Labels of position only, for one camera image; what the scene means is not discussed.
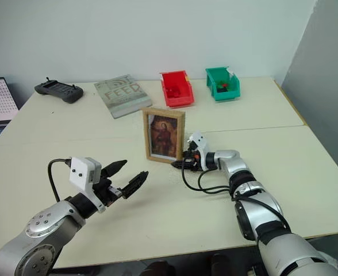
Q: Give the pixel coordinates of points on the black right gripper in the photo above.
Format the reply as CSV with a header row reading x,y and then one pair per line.
x,y
191,161

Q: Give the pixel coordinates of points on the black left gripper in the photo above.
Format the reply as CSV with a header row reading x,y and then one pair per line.
x,y
104,189

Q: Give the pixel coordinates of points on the wooden picture frame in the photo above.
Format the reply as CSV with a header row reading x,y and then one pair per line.
x,y
163,135

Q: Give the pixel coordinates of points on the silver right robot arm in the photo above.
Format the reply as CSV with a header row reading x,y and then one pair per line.
x,y
266,218

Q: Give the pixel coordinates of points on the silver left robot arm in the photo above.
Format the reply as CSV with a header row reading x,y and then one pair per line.
x,y
39,230

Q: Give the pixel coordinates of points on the red plastic storage bin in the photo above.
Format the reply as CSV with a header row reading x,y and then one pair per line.
x,y
177,90

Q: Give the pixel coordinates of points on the grey hardcover book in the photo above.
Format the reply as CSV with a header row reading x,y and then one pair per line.
x,y
123,95

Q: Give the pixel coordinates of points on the green plastic storage bin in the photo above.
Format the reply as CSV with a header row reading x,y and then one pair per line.
x,y
222,86

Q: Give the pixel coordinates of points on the small red green black parts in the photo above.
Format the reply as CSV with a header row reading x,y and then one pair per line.
x,y
223,86

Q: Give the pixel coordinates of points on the dark rounded shape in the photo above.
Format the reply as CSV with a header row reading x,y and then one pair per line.
x,y
159,268

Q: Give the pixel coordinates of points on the black handheld remote controller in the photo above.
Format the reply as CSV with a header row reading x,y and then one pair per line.
x,y
60,90

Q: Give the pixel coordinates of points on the grey partition panel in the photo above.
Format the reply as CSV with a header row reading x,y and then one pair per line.
x,y
321,86

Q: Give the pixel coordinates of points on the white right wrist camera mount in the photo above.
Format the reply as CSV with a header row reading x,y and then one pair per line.
x,y
201,146

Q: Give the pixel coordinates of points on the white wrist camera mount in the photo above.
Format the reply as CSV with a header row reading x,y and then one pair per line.
x,y
201,146
81,171

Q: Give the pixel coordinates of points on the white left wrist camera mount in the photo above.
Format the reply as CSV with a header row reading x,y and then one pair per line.
x,y
81,171

